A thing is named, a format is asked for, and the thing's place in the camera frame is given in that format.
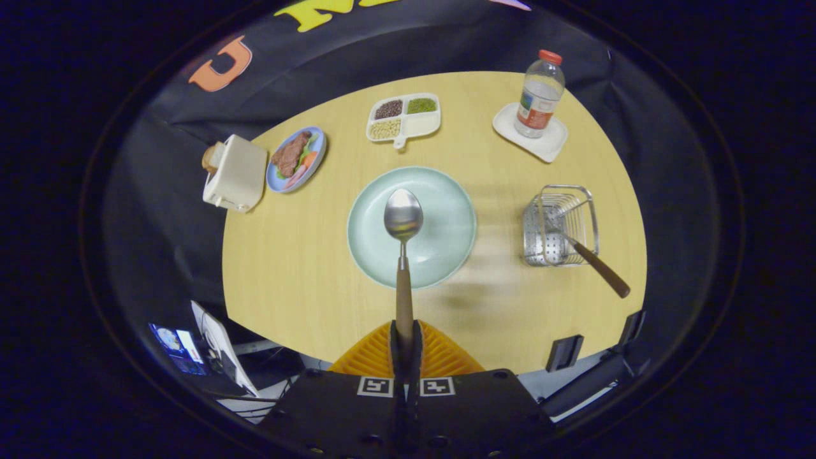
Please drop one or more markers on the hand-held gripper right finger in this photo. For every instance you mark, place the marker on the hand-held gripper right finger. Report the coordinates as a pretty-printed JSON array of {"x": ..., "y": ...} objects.
[{"x": 417, "y": 357}]

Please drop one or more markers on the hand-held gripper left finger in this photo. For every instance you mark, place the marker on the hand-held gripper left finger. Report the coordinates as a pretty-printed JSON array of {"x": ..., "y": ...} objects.
[{"x": 394, "y": 357}]

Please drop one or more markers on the pale green plate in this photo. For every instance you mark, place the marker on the pale green plate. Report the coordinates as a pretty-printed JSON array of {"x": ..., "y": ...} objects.
[{"x": 446, "y": 223}]

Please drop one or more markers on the white flat board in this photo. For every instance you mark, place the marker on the white flat board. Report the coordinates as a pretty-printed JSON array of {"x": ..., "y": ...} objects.
[{"x": 217, "y": 338}]

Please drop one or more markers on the small blue plate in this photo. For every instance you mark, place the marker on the small blue plate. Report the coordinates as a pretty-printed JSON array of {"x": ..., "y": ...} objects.
[{"x": 317, "y": 167}]

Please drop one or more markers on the lit computer screen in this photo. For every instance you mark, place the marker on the lit computer screen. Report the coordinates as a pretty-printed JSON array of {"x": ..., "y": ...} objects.
[{"x": 175, "y": 344}]

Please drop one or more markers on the meat and vegetable food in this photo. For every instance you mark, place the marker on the meat and vegetable food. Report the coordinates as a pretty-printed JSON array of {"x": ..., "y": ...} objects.
[{"x": 290, "y": 153}]

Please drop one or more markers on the white divided bean tray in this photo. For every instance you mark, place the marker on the white divided bean tray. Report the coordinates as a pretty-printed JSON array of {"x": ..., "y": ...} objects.
[{"x": 421, "y": 124}]

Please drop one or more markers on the cream toaster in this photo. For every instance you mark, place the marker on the cream toaster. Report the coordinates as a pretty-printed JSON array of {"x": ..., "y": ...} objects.
[{"x": 239, "y": 172}]

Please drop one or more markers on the white square coaster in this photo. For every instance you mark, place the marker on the white square coaster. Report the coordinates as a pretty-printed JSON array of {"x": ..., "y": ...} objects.
[{"x": 548, "y": 150}]

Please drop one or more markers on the toasted bread slice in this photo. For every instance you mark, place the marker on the toasted bread slice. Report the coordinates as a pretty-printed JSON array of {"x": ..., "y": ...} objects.
[{"x": 210, "y": 158}]

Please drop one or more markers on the clear red-capped water bottle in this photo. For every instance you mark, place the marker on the clear red-capped water bottle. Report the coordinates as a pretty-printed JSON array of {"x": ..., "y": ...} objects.
[{"x": 539, "y": 102}]

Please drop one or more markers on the black table bracket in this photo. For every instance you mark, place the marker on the black table bracket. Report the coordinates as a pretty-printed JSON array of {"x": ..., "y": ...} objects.
[
  {"x": 632, "y": 328},
  {"x": 564, "y": 352}
]

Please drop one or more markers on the dark metal frame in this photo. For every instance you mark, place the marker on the dark metal frame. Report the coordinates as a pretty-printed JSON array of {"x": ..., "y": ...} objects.
[{"x": 586, "y": 382}]

